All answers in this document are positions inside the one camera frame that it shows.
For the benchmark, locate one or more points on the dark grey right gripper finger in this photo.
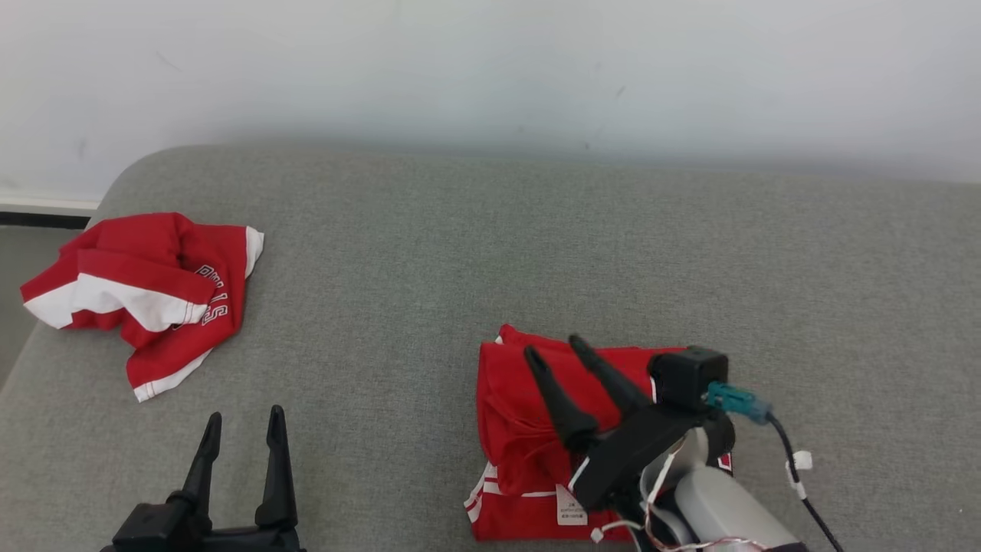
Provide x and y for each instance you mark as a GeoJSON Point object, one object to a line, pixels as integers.
{"type": "Point", "coordinates": [609, 379]}
{"type": "Point", "coordinates": [563, 410]}

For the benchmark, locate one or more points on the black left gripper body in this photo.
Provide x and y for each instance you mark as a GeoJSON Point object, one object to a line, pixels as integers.
{"type": "Point", "coordinates": [161, 533]}

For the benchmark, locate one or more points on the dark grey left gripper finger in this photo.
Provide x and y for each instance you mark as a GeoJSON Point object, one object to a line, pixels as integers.
{"type": "Point", "coordinates": [203, 475]}
{"type": "Point", "coordinates": [278, 483]}

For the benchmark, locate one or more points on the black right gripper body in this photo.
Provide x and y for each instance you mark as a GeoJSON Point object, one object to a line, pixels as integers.
{"type": "Point", "coordinates": [628, 456]}

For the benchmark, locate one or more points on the plain red white-trimmed garment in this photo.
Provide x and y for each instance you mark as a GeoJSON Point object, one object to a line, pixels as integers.
{"type": "Point", "coordinates": [521, 429]}

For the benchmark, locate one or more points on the red jersey with printed lettering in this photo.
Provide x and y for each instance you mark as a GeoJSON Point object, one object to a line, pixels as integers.
{"type": "Point", "coordinates": [153, 261]}

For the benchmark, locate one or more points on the black and white baseboard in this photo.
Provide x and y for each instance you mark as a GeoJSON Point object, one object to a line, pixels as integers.
{"type": "Point", "coordinates": [42, 215]}

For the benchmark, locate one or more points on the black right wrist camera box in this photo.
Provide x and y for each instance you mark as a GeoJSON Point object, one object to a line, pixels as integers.
{"type": "Point", "coordinates": [686, 379]}

